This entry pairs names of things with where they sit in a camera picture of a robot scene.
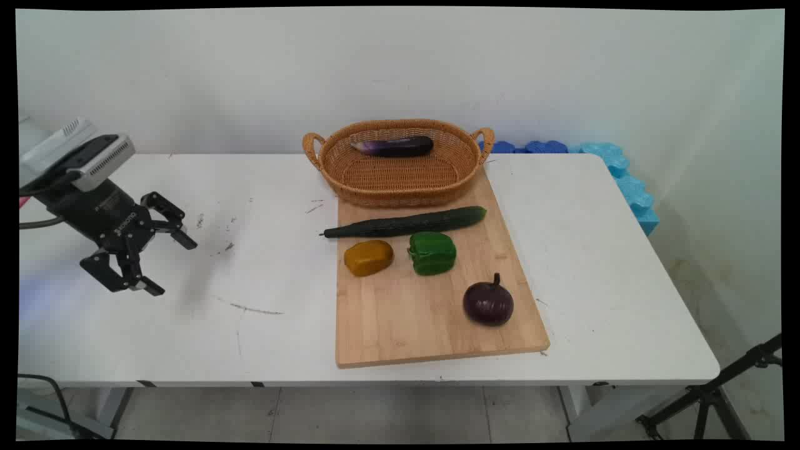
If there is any round purple eggplant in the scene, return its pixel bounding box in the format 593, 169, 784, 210
462, 272, 515, 327

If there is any wooden cutting board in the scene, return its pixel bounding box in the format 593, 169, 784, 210
335, 167, 551, 369

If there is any black cable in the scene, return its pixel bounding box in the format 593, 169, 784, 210
19, 215, 66, 231

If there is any long purple eggplant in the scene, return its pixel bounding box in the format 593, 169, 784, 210
350, 136, 434, 158

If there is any white table leg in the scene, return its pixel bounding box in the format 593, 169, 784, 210
94, 386, 136, 438
558, 382, 632, 443

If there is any blue foam padding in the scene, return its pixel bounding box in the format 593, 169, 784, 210
479, 140, 661, 237

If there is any yellow bell pepper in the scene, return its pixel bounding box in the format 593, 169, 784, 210
344, 239, 395, 278

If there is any long green cucumber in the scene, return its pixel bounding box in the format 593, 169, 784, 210
319, 206, 488, 239

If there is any black tripod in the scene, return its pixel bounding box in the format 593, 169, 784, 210
635, 334, 783, 442

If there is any green bell pepper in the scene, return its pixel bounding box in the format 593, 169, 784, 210
407, 231, 458, 276

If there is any woven wicker basket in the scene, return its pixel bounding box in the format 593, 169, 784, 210
302, 119, 496, 208

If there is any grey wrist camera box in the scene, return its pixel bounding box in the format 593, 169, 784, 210
55, 134, 136, 193

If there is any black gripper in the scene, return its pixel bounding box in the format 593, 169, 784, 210
36, 178, 198, 297

